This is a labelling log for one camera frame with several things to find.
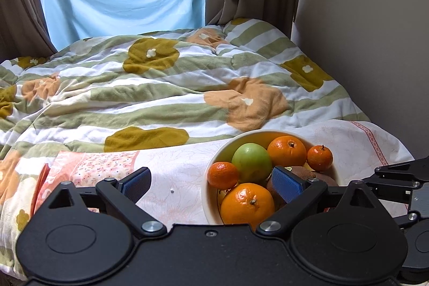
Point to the cream duck-print bowl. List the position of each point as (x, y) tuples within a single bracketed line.
[(212, 197)]

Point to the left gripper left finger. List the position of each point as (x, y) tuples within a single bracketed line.
[(120, 198)]

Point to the kiwi with green sticker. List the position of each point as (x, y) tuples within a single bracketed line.
[(308, 173)]

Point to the small mandarin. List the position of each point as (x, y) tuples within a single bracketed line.
[(223, 175), (320, 158)]

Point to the brown left curtain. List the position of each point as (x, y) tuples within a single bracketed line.
[(24, 30)]

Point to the green striped floral duvet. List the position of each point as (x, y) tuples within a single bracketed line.
[(153, 90)]

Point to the floral pink white cloth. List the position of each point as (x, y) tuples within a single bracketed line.
[(179, 172)]

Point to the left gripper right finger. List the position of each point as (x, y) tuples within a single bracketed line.
[(303, 198)]

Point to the large orange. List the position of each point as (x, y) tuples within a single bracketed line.
[(247, 203)]

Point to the green apple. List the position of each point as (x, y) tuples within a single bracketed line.
[(253, 163)]

